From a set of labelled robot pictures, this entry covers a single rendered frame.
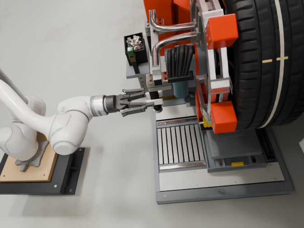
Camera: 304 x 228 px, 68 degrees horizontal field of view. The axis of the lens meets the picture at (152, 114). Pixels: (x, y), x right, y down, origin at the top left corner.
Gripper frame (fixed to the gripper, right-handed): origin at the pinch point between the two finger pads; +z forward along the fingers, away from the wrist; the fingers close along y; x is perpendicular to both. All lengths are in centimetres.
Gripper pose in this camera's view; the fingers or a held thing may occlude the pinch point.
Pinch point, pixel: (154, 98)
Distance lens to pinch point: 93.5
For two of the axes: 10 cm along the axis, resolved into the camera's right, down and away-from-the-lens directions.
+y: 0.4, 8.2, -5.7
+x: -1.7, -5.6, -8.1
